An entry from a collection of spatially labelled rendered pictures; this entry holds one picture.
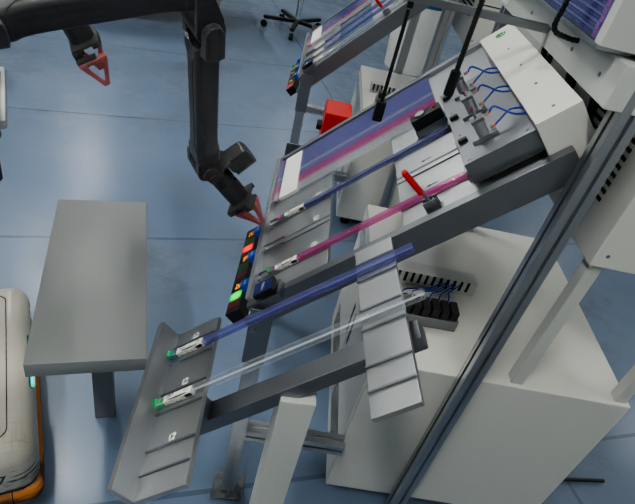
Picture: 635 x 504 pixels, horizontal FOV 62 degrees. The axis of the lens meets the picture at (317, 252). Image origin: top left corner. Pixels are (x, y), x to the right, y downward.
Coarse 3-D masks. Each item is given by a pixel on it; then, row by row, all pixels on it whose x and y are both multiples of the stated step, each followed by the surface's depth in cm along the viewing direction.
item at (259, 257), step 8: (280, 160) 168; (272, 184) 156; (272, 192) 152; (272, 200) 150; (272, 208) 147; (264, 216) 143; (272, 216) 145; (264, 224) 139; (264, 232) 137; (264, 240) 135; (264, 248) 133; (256, 256) 129; (264, 256) 131; (256, 264) 126; (256, 272) 124; (256, 280) 123; (248, 288) 120; (248, 296) 117
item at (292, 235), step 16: (304, 192) 145; (320, 192) 139; (288, 208) 143; (320, 208) 132; (272, 224) 140; (288, 224) 136; (304, 224) 131; (320, 224) 126; (272, 240) 135; (288, 240) 129; (304, 240) 125; (320, 240) 121; (272, 256) 129; (288, 256) 124; (320, 256) 116; (272, 272) 121; (288, 272) 119; (304, 272) 115
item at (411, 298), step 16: (384, 304) 79; (400, 304) 77; (352, 320) 80; (368, 320) 79; (320, 336) 81; (272, 352) 85; (288, 352) 83; (240, 368) 86; (256, 368) 86; (208, 384) 88; (160, 400) 92
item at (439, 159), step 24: (480, 48) 146; (480, 72) 135; (408, 144) 130; (432, 144) 123; (408, 168) 121; (432, 168) 115; (456, 168) 110; (408, 192) 114; (456, 192) 104; (408, 216) 107
